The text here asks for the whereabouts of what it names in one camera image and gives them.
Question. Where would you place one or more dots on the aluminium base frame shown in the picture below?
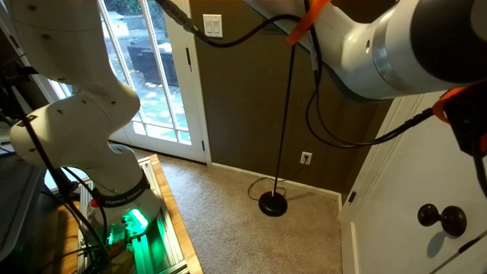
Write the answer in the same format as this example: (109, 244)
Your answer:
(152, 244)

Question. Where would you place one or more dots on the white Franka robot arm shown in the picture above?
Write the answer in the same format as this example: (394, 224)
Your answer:
(76, 127)

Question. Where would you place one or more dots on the white panel door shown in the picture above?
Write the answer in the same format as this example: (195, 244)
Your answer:
(405, 177)

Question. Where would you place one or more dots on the black floor lamp stand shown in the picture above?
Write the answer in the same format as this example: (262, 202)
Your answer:
(272, 205)

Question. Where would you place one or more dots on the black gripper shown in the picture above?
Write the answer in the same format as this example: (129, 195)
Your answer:
(472, 122)

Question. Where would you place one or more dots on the dark grey equipment box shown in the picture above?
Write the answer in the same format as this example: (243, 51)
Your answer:
(20, 203)

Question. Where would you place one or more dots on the white wall power outlet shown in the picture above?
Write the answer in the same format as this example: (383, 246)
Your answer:
(304, 159)

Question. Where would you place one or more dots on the thin black rod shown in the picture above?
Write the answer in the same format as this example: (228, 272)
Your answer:
(468, 244)

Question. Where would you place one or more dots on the dark round door knob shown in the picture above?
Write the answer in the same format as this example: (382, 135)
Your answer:
(452, 221)

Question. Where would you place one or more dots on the white baseboard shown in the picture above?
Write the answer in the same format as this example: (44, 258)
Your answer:
(304, 186)

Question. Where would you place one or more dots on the white wall light switch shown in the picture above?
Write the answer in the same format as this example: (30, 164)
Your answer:
(211, 25)

